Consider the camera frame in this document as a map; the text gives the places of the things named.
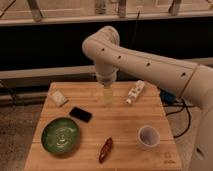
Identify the wooden board table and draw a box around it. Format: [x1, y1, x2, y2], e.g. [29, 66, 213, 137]
[24, 82, 182, 171]

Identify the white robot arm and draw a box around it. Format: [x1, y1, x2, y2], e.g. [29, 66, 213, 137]
[82, 26, 213, 171]

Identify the black smartphone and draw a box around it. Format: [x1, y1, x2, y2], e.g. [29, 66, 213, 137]
[70, 107, 92, 122]

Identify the black power cable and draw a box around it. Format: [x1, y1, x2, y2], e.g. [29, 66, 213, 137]
[163, 96, 193, 139]

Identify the white sponge block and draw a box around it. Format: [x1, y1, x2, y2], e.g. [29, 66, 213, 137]
[50, 91, 68, 107]

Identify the black hanging cable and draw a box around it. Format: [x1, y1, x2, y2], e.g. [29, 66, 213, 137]
[129, 9, 142, 51]

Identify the white plastic bottle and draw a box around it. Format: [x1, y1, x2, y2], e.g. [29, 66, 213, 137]
[126, 80, 145, 104]

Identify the dark red chili pepper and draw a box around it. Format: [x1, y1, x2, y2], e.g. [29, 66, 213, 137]
[99, 138, 113, 163]

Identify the white paper cup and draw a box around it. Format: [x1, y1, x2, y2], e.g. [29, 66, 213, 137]
[137, 125, 160, 150]

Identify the green ceramic bowl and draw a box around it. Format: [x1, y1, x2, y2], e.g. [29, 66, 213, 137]
[41, 117, 80, 155]

